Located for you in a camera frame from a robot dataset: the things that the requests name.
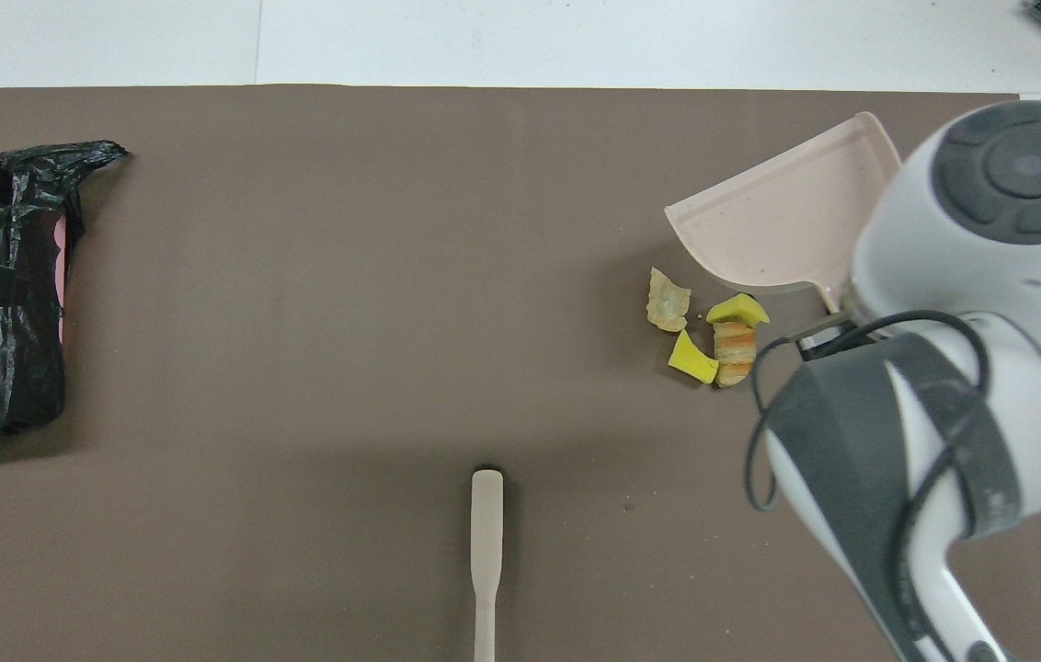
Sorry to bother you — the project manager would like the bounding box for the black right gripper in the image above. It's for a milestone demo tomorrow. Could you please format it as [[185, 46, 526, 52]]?
[[792, 308, 862, 360]]

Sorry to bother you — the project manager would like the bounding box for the striped croissant piece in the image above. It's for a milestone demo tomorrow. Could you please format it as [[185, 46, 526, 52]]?
[[712, 321, 759, 388]]

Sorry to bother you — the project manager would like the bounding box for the yellow sponge with green pad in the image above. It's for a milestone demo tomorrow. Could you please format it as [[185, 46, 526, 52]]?
[[705, 291, 772, 328]]

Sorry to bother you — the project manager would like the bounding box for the beige plastic dustpan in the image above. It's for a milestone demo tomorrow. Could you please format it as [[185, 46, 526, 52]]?
[[664, 111, 904, 318]]

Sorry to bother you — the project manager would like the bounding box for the plain yellow sponge piece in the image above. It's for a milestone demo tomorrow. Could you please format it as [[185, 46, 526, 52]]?
[[667, 329, 720, 384]]

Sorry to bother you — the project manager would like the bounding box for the pale croissant piece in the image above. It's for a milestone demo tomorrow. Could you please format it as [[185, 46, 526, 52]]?
[[646, 268, 692, 334]]

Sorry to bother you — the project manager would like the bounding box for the beige hand brush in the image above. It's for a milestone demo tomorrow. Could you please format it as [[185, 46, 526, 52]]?
[[470, 467, 505, 662]]

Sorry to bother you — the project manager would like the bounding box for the pink bin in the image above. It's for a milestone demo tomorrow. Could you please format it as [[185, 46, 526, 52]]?
[[52, 210, 71, 343]]

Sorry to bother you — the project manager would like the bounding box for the brown table mat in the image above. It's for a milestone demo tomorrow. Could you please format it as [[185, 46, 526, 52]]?
[[0, 85, 1041, 662]]

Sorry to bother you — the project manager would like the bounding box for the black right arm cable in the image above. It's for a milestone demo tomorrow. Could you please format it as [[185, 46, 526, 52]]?
[[744, 310, 990, 662]]

